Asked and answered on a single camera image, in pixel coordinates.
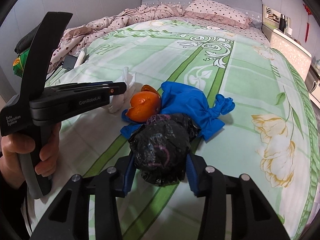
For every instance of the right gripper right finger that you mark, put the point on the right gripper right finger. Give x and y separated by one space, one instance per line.
234 207

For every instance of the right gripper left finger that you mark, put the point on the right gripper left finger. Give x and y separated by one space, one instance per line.
68 215

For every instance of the orange peel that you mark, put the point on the orange peel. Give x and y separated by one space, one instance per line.
144 104

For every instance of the black plastic bag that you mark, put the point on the black plastic bag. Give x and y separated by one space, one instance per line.
161 146

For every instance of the blue rubber glove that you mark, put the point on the blue rubber glove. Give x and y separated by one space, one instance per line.
178 98

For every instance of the green patterned cushion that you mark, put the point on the green patterned cushion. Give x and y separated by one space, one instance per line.
19 63

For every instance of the black power adapter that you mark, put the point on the black power adapter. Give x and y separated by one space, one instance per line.
69 62

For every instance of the white charger box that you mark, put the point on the white charger box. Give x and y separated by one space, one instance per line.
80 58

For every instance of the black cloth on cushion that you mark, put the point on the black cloth on cushion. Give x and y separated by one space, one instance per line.
25 42

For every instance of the pink polka dot duvet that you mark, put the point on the pink polka dot duvet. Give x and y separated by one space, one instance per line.
74 39

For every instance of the green floral bedspread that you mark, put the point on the green floral bedspread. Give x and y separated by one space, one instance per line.
234 101

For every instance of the white bedside cabinet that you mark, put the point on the white bedside cabinet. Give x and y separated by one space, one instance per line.
295 53

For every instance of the pink polka dot pillow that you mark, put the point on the pink polka dot pillow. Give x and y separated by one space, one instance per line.
217 12

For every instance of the black thermos bottle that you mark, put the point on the black thermos bottle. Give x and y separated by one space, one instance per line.
282 23

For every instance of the right red knot decoration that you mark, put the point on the right red knot decoration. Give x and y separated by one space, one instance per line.
307 22

